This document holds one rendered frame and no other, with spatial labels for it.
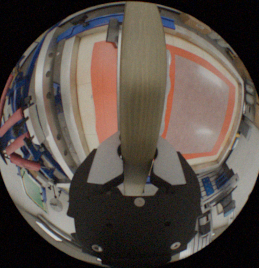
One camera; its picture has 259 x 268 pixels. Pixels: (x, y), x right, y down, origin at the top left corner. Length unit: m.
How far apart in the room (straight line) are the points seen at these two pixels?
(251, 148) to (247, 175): 0.83
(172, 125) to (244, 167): 3.68
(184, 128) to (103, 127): 0.26
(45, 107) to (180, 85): 0.37
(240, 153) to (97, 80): 3.89
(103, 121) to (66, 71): 0.19
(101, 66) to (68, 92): 0.11
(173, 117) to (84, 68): 0.29
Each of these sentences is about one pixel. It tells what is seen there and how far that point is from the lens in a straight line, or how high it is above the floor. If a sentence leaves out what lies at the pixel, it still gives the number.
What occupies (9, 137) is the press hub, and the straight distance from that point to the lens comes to 0.82.
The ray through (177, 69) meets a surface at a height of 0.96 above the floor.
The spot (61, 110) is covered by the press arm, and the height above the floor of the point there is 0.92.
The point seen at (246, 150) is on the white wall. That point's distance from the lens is 3.75.
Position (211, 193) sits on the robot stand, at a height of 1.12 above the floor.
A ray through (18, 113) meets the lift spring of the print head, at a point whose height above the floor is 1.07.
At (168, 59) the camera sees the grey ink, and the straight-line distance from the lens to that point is 0.27.
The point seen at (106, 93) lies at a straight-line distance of 0.25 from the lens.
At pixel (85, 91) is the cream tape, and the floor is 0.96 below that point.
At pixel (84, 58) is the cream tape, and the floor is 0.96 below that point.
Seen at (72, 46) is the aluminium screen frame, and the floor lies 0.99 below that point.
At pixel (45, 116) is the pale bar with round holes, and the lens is 0.28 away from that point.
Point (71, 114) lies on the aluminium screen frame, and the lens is 0.28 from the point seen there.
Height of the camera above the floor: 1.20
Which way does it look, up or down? 58 degrees down
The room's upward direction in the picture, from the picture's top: 176 degrees counter-clockwise
